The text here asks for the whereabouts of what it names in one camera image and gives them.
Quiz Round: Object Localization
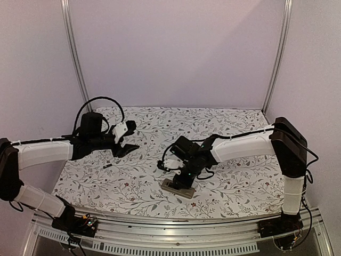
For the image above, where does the white remote control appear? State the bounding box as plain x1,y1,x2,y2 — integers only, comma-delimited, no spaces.
161,179,195,199

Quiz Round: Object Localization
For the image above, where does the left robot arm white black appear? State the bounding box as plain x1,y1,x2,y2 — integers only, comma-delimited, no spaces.
1,113,138,231

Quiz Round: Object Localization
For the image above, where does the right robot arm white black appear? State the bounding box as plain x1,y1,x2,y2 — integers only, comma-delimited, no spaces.
170,117,308,233

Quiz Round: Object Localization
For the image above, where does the floral patterned table mat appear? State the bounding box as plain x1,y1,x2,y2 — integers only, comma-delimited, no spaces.
52,106,301,221

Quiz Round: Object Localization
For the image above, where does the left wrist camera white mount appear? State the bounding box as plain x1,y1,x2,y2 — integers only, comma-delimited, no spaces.
111,122,129,143

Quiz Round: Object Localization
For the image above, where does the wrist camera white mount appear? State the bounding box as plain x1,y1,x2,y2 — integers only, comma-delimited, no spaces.
157,159,184,174
111,122,129,143

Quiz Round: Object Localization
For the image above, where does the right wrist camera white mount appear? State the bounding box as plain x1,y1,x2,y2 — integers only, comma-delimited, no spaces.
157,159,184,174

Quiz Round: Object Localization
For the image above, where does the right camera black cable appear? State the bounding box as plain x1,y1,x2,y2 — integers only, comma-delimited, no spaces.
161,145,175,163

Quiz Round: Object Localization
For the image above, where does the camera black cable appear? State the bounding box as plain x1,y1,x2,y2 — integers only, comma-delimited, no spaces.
72,96,126,134
161,145,175,163

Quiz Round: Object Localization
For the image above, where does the left camera black cable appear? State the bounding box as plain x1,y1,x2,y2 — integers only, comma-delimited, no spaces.
72,96,126,134

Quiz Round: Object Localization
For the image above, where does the front aluminium rail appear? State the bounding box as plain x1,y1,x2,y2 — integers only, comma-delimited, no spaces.
23,207,336,255

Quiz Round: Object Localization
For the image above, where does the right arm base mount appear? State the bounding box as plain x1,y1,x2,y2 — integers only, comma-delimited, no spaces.
257,212,303,238

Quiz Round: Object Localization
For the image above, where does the left aluminium frame post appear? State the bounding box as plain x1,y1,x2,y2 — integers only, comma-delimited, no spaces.
60,0,90,103

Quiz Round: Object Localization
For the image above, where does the aluminium frame post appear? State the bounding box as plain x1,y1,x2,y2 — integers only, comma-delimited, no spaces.
60,0,90,103
262,0,293,116

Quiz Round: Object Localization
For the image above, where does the right aluminium frame post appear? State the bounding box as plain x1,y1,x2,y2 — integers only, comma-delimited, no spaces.
262,0,293,116

